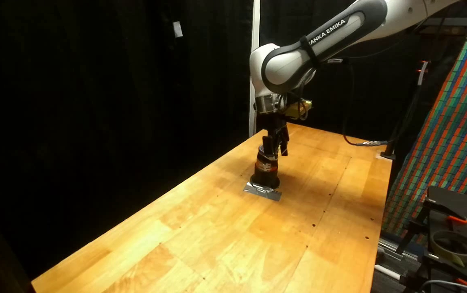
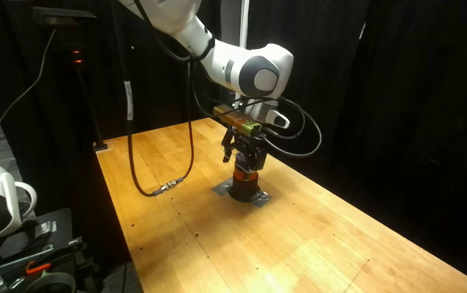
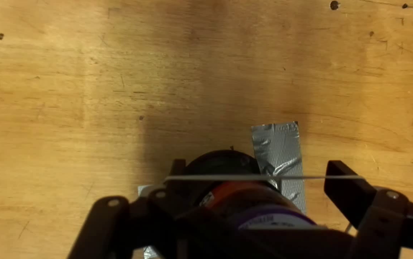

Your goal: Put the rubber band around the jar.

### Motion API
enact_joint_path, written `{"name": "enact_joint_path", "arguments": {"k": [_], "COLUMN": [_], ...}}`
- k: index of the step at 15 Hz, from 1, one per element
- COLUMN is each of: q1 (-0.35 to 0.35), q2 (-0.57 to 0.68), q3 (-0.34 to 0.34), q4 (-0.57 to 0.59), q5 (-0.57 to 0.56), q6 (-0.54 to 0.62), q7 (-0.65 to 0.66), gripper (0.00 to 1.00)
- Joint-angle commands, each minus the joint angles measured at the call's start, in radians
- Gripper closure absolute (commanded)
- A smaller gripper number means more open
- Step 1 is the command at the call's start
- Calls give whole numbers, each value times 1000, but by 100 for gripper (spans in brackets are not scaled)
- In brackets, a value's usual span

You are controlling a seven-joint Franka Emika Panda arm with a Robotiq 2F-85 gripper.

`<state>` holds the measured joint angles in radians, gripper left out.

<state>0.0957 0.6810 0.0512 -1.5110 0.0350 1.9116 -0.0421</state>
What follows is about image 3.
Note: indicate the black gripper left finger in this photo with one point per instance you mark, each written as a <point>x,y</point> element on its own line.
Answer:
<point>120,225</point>

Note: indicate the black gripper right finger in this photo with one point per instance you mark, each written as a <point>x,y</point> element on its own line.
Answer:
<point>364,207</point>

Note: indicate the dark jar with purple lid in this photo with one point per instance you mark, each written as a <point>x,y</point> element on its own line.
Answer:
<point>244,196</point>

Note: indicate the grey duct tape piece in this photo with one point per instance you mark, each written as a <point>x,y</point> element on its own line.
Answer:
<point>150,189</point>
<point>278,149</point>

